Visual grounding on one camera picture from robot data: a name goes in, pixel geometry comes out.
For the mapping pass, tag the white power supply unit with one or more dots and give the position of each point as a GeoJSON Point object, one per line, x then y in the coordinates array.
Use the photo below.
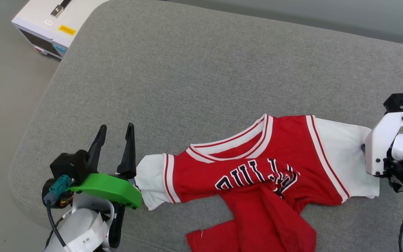
{"type": "Point", "coordinates": [40, 17]}

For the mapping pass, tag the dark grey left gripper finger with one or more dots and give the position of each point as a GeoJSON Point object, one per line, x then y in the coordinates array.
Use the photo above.
{"type": "Point", "coordinates": [128, 157]}
{"type": "Point", "coordinates": [96, 150]}

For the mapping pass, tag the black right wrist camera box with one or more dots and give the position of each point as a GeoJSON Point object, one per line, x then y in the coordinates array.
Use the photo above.
{"type": "Point", "coordinates": [394, 103]}

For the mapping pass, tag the grey fabric sofa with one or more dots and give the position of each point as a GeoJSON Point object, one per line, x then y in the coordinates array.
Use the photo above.
{"type": "Point", "coordinates": [222, 70]}

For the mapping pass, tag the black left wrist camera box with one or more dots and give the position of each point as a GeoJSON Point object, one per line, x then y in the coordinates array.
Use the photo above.
{"type": "Point", "coordinates": [68, 164]}

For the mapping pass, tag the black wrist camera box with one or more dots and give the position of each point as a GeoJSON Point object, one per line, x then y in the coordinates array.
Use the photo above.
{"type": "Point", "coordinates": [394, 103]}
{"type": "Point", "coordinates": [68, 164]}

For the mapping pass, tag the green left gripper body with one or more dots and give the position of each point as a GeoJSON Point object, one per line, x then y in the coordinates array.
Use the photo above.
{"type": "Point", "coordinates": [107, 187]}

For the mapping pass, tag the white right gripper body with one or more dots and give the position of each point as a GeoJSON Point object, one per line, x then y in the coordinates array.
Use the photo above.
{"type": "Point", "coordinates": [380, 147]}

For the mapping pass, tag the red and white basketball jersey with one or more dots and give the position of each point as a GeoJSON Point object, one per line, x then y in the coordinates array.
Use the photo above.
{"type": "Point", "coordinates": [285, 140]}

